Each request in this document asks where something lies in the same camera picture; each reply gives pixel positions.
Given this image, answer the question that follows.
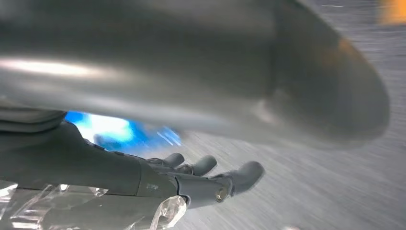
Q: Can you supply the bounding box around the blue metal shelf rack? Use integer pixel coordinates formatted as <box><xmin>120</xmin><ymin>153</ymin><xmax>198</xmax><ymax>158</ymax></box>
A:
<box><xmin>65</xmin><ymin>111</ymin><xmax>182</xmax><ymax>157</ymax></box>

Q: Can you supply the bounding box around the yellow floor tape marking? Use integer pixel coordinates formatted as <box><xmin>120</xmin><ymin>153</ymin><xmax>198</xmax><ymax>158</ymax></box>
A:
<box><xmin>379</xmin><ymin>0</ymin><xmax>406</xmax><ymax>26</ymax></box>

